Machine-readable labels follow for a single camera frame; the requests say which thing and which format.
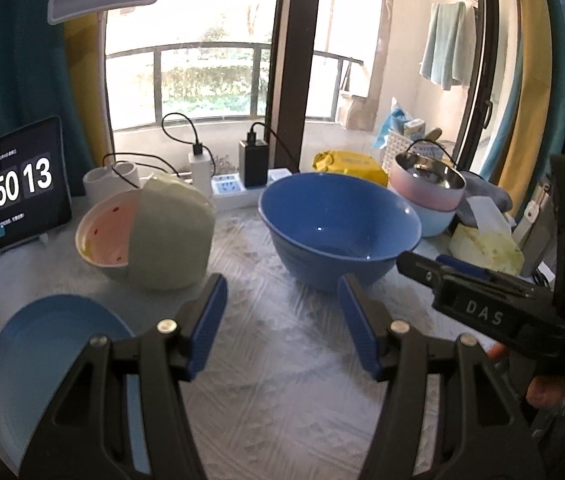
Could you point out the yellow packet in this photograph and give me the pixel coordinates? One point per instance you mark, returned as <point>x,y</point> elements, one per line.
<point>347,162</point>

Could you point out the white plastic basket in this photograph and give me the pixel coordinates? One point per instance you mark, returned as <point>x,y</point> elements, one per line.
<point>415,144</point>

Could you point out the pink speckled bowl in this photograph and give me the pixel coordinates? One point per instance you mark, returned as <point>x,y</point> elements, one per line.
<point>107,230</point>

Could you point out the white charger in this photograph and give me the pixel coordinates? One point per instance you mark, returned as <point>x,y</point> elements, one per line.
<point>200,167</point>

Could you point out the pink steel-lined bowl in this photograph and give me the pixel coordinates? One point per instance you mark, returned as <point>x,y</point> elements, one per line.
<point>427,192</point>

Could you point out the cardboard box on balcony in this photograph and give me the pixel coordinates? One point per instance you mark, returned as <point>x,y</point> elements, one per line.
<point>360,112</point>

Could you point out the light blue bowl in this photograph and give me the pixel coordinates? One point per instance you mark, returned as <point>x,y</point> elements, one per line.
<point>430,222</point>

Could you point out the person's right hand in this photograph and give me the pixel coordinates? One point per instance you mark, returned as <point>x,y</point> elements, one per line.
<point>545,392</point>

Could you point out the large blue bowl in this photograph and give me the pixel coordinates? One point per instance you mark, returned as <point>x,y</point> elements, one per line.
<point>337,220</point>

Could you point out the teal curtain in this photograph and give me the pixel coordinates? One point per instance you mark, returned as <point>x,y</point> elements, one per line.
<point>560,60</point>
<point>12,50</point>

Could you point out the white tablet stand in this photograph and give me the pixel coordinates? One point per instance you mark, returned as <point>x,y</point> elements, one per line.
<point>37,240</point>

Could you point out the hanging pale green towel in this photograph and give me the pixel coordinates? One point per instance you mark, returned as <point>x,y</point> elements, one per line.
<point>445,45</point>

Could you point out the steel flask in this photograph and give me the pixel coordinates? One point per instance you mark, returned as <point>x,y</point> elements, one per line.
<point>537,230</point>

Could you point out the white textured tablecloth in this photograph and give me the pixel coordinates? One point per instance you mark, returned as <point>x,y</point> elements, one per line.
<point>272,360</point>

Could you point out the yellow tissue box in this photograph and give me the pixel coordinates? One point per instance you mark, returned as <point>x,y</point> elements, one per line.
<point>485,250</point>

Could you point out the black tablet with clock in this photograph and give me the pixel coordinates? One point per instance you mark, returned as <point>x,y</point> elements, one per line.
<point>12,190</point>

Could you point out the yellow curtain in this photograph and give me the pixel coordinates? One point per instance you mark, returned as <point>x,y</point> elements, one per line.
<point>87,85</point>
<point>532,85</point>

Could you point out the white power strip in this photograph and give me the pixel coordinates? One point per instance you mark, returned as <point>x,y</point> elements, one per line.
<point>230,190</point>

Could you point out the grey cloth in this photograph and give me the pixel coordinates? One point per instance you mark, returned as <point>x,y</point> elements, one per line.
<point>487,192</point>

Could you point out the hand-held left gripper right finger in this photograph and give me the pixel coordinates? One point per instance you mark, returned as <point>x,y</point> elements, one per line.
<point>360,325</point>

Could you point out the black charger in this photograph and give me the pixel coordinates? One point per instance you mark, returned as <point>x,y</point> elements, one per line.
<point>253,160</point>

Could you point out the dark sliding door frame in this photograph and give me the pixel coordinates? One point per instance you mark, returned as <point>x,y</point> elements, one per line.
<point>292,60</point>

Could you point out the pale green bowl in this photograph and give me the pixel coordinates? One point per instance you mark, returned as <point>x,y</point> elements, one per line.
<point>172,230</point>

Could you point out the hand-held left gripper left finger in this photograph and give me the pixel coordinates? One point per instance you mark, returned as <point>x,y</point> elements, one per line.
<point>210,325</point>

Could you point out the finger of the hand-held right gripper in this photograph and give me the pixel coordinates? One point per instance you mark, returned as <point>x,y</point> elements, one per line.
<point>420,269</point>
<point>467,267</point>

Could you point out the balcony railing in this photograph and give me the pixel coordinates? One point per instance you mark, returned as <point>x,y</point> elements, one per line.
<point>157,80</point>

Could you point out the blue plate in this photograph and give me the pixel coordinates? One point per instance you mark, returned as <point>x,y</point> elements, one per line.
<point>37,350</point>

